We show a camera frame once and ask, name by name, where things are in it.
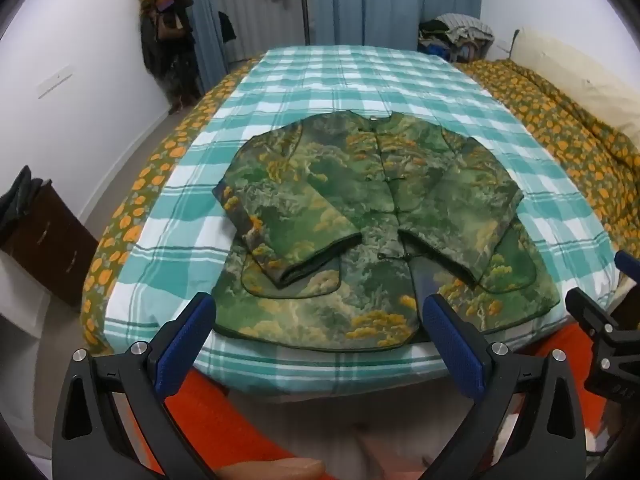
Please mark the pile of laundry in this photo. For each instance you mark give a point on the pile of laundry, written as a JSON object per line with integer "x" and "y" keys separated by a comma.
{"x": 457, "y": 32}

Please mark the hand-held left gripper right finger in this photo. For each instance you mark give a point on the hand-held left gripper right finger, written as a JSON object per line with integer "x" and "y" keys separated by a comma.
{"x": 452, "y": 342}

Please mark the person's left hand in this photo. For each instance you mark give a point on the person's left hand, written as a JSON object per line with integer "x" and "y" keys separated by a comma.
{"x": 280, "y": 469}

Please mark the teal white checked blanket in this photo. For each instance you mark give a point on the teal white checked blanket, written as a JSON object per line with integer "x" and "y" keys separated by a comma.
{"x": 320, "y": 80}

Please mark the orange floral bedspread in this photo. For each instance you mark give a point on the orange floral bedspread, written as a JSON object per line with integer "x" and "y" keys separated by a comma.
{"x": 565, "y": 120}

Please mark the brown wooden cabinet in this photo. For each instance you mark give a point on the brown wooden cabinet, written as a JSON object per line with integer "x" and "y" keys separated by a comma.
{"x": 47, "y": 245}

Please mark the cream pillow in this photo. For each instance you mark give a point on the cream pillow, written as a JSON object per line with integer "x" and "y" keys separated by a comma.
{"x": 575, "y": 70}

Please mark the brown hanging bag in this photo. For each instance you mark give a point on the brown hanging bag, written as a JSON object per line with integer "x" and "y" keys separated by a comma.
{"x": 170, "y": 22}

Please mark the dark hanging coats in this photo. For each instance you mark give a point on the dark hanging coats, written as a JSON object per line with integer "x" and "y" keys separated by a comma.
{"x": 170, "y": 65}

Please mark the small black hanging garment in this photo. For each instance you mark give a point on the small black hanging garment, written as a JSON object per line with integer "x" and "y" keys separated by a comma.
{"x": 227, "y": 27}

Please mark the black cloth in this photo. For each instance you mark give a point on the black cloth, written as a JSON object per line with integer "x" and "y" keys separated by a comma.
{"x": 17, "y": 197}

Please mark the white wall plate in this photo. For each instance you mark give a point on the white wall plate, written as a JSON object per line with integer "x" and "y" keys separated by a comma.
{"x": 55, "y": 85}

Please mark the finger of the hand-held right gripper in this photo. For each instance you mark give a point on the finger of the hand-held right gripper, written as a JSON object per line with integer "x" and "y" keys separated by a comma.
{"x": 592, "y": 310}
{"x": 629, "y": 264}

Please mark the black rack pole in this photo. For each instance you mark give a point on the black rack pole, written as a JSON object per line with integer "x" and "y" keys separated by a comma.
{"x": 306, "y": 15}

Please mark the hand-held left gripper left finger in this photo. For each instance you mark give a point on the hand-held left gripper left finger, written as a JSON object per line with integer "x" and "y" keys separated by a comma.
{"x": 182, "y": 345}

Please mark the green landscape print jacket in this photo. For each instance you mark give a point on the green landscape print jacket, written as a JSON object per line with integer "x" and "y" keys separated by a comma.
{"x": 320, "y": 210}

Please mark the orange knitted sweater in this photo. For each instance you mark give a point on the orange knitted sweater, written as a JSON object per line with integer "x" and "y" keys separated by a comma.
{"x": 225, "y": 420}

